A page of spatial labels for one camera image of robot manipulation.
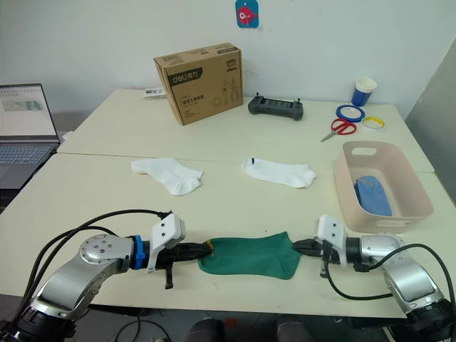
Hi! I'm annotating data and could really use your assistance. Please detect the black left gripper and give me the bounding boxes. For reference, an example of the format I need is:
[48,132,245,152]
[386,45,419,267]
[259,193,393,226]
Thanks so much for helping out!
[155,242,214,289]

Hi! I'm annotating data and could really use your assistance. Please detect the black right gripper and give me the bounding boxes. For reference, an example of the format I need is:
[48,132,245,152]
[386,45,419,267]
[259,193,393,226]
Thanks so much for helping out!
[292,238,338,278]

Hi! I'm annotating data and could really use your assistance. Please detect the green sock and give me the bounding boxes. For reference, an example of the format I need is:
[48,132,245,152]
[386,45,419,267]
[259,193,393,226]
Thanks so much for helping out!
[197,231,300,281]

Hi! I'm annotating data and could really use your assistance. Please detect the pink plastic container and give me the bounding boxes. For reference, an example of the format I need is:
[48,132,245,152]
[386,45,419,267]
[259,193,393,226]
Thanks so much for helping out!
[333,140,435,234]

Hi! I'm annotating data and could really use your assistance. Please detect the white sock with blue mark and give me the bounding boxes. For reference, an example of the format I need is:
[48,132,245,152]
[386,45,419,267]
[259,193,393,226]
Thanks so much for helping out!
[242,156,317,190]

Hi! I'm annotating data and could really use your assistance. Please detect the dark rounded shape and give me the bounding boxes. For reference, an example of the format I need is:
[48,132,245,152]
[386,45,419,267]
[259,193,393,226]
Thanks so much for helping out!
[276,315,314,342]
[192,316,225,342]

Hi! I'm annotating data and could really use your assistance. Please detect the plain white sock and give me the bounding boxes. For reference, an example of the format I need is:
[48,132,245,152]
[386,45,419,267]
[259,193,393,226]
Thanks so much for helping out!
[130,158,204,197]

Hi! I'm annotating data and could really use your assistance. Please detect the blue tape roll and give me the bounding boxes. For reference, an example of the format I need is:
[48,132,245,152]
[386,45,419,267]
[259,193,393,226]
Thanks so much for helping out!
[335,104,366,120]

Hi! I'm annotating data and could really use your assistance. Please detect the black handheld controller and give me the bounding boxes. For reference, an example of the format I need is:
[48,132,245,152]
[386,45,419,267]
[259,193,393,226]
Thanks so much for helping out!
[247,93,306,122]

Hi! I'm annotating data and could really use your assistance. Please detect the yellow tape roll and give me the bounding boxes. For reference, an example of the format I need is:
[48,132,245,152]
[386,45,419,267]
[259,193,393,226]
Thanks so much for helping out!
[361,115,388,132]

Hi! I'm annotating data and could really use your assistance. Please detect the brown cardboard box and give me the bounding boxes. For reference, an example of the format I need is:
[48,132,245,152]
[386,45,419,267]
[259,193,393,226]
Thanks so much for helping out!
[153,42,245,126]

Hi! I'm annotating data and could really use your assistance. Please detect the blue paper cup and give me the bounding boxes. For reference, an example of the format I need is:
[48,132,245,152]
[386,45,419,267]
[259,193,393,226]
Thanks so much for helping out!
[351,77,378,107]

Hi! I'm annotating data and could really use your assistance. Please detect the small white packet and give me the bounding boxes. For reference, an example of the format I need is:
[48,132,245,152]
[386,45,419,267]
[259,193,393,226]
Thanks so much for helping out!
[142,86,167,99]

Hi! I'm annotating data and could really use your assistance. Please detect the grey panel board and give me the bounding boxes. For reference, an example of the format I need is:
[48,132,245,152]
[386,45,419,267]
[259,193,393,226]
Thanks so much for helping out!
[404,76,456,211]

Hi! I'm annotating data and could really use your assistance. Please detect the grey laptop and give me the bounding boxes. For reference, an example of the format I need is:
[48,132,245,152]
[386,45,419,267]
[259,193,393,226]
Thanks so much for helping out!
[0,83,61,190]

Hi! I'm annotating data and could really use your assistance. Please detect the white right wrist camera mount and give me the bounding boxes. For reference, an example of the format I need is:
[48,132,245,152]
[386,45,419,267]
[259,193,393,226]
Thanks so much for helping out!
[313,214,348,267]

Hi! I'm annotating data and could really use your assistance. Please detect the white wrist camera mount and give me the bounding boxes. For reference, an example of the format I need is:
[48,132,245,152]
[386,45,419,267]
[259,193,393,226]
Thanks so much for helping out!
[313,214,348,267]
[146,213,187,274]

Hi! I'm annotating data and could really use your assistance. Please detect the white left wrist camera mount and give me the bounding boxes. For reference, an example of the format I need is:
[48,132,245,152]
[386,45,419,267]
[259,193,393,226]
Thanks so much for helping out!
[146,213,187,274]

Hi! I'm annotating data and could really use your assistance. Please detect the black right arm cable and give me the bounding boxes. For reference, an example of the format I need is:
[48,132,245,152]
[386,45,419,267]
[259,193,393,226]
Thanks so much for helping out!
[322,243,456,300]

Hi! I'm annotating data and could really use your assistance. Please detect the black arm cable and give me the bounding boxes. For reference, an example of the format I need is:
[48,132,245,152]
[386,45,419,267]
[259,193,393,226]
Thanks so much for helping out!
[14,209,175,311]
[322,243,456,300]
[21,226,118,307]

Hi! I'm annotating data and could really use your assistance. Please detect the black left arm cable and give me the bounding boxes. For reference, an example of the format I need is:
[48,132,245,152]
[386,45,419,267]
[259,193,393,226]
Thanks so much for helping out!
[21,226,118,307]
[14,209,175,311]

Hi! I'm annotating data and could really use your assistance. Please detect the red handled scissors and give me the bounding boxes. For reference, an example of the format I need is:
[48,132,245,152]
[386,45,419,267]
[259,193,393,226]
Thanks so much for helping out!
[319,118,358,143]

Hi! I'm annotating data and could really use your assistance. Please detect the blue wall sticker red fish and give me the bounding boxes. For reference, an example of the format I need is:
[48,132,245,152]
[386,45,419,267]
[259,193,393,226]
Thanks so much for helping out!
[234,0,260,29]

